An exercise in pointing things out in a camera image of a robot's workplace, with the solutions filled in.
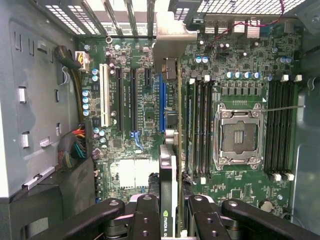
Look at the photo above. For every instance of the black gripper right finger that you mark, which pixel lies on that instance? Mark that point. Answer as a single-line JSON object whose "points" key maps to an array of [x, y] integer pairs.
{"points": [[205, 220]]}

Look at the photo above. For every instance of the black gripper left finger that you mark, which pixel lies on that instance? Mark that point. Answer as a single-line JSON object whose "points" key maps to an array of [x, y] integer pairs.
{"points": [[145, 220]]}

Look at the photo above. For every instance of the silver chipset heatsink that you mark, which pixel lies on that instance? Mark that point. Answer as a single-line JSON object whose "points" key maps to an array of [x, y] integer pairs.
{"points": [[130, 172]]}

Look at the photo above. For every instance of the coin cell battery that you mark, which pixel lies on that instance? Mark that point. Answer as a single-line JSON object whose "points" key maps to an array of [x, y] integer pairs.
{"points": [[266, 207]]}

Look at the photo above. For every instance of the CPU socket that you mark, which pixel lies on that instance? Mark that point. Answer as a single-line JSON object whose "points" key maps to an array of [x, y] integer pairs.
{"points": [[240, 135]]}

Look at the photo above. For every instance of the black open PC case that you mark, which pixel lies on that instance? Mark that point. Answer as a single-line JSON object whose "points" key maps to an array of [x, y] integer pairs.
{"points": [[307, 175]]}

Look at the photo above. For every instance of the blue expansion slot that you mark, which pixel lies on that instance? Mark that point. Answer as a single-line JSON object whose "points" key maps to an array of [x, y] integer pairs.
{"points": [[162, 105]]}

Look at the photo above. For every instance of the black long expansion slot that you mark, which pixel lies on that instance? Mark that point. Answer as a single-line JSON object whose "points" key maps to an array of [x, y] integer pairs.
{"points": [[120, 100], [133, 100]]}

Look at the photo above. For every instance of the white expansion slot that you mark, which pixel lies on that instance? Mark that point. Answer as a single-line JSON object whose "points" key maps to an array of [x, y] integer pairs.
{"points": [[104, 100]]}

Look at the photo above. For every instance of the socket locking lever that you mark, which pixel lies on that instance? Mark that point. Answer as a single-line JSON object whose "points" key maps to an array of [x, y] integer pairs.
{"points": [[285, 108]]}

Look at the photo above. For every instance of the black short expansion slot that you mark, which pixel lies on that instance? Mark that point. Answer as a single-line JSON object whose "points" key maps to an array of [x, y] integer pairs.
{"points": [[148, 77]]}

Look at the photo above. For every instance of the green motherboard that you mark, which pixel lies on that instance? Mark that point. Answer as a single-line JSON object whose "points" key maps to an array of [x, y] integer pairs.
{"points": [[140, 62]]}

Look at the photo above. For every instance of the black plastic duct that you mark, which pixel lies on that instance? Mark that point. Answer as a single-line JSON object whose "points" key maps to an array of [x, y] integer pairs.
{"points": [[75, 182]]}

